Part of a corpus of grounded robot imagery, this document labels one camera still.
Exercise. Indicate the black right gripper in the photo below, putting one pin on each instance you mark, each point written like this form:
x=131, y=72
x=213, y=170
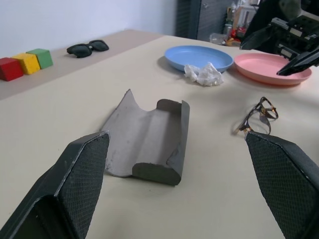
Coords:
x=294, y=35

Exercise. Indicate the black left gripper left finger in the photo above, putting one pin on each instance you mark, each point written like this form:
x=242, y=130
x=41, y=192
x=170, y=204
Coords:
x=74, y=184

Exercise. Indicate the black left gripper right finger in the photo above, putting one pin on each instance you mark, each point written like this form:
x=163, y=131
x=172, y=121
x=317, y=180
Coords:
x=286, y=179

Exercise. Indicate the cluttered background shelf items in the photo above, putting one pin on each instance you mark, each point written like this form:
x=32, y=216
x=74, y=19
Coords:
x=234, y=27

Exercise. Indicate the pink plate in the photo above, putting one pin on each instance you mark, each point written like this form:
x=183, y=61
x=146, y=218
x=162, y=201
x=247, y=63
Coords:
x=269, y=67

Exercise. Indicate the tortoiseshell eyeglasses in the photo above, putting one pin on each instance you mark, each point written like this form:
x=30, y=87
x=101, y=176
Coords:
x=261, y=117

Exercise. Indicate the crumpled white tissue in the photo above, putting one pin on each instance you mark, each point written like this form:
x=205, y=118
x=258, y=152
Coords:
x=204, y=74

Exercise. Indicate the blue plate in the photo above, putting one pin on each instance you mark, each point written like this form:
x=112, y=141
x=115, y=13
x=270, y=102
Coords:
x=199, y=57

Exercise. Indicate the dark grey cabinet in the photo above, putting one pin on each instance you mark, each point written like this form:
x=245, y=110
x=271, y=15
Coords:
x=199, y=18

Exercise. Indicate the grey open glasses case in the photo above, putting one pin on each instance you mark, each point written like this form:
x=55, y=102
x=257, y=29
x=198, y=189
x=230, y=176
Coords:
x=152, y=139

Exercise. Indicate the yellow wooden block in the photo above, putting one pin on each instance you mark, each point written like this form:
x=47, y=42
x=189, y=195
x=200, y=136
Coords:
x=28, y=63

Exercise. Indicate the green wooden block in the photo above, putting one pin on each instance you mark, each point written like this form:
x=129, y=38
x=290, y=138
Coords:
x=42, y=58

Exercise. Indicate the red wooden block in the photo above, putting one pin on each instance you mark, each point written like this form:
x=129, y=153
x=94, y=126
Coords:
x=10, y=69

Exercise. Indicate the black sunglasses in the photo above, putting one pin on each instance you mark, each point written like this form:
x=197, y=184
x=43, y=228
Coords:
x=87, y=48

